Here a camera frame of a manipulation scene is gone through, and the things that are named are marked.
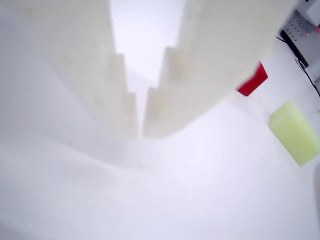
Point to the red cube block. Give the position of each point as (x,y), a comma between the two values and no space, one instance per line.
(252,82)

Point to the white perforated panel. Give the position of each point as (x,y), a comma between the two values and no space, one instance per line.
(298,32)

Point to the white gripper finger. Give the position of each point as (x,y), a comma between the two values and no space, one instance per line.
(212,50)
(87,50)

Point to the pale yellow foam block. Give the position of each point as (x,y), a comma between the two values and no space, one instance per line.
(292,130)

